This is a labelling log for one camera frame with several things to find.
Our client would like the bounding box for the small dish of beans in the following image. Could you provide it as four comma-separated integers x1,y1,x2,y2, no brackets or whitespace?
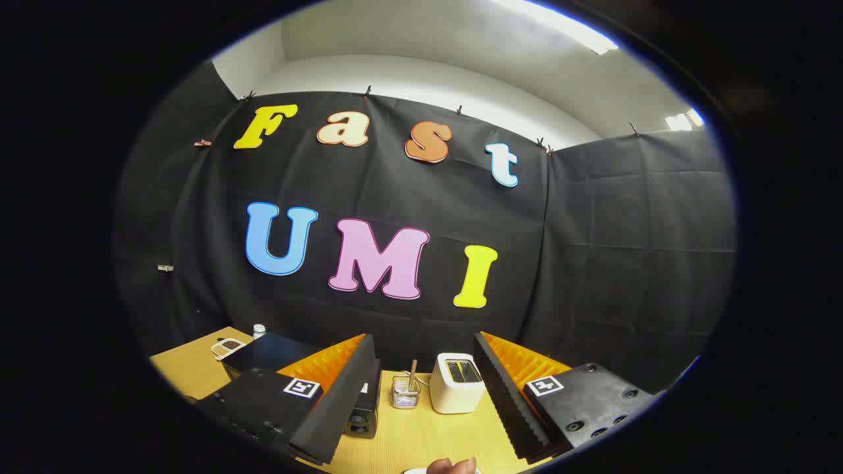
211,337,246,361

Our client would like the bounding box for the ceiling light panel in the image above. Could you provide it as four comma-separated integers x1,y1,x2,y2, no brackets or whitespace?
665,109,705,132

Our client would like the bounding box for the white toaster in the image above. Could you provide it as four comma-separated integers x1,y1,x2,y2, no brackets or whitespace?
429,353,487,415

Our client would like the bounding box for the clear wire utensil holder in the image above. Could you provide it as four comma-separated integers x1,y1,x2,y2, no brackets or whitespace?
391,375,421,410

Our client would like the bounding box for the black toaster oven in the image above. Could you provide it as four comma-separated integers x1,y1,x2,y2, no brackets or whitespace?
221,332,383,440

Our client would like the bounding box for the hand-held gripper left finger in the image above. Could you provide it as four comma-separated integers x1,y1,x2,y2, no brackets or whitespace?
196,333,377,467

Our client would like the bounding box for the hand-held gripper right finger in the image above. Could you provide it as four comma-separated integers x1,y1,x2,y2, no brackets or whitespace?
473,331,659,463

